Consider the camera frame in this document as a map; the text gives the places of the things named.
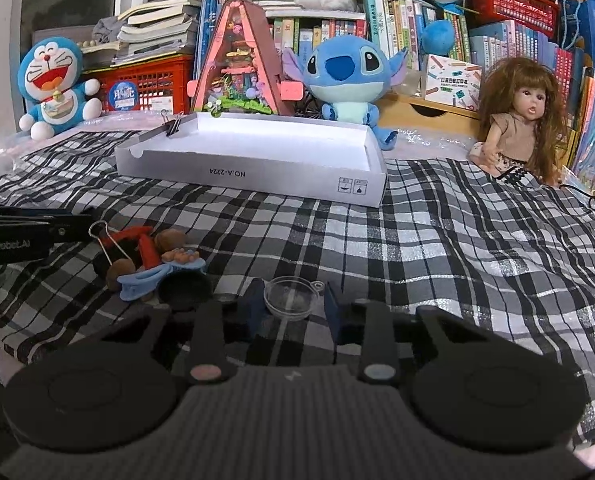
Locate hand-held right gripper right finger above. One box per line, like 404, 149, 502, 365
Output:
322, 282, 486, 386

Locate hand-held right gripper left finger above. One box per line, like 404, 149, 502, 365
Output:
98, 278, 270, 387

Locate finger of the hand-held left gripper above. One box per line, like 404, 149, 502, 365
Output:
0, 202, 99, 244

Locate clear round container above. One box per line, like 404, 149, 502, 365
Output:
264, 276, 323, 319

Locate black round lid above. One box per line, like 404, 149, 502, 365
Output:
159, 274, 214, 314

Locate red handled pliers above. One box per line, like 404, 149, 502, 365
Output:
102, 226, 164, 272

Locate white cardboard box tray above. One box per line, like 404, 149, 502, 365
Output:
114, 111, 388, 209

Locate clear plastic bag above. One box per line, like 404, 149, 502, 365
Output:
0, 124, 34, 187

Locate black white plaid blanket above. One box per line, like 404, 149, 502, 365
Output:
0, 129, 595, 453

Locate blue white cat plush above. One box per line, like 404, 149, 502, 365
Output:
18, 37, 103, 140

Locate red plastic basket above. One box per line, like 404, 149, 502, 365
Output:
467, 0, 561, 40
84, 55, 195, 115

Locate grey cloth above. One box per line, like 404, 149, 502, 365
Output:
94, 16, 129, 44

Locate wooden drawer box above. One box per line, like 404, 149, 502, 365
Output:
376, 90, 483, 136

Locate stack of books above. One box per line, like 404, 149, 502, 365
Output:
117, 0, 204, 57

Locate window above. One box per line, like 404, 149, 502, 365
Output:
22, 0, 144, 43

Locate pink triangular house model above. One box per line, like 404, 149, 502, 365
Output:
187, 0, 306, 116

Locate blue alien plush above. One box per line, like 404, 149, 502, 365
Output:
281, 34, 409, 152

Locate white printed carton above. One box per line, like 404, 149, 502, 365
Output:
423, 53, 485, 110

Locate long haired doll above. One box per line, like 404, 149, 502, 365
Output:
469, 56, 571, 187

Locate row of colourful books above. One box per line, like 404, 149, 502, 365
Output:
196, 0, 473, 80

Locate row of pale blue books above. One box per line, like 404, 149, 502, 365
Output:
469, 20, 588, 87

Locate blue bag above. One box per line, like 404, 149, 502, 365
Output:
556, 0, 595, 82

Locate black cable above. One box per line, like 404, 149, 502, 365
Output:
559, 182, 595, 212

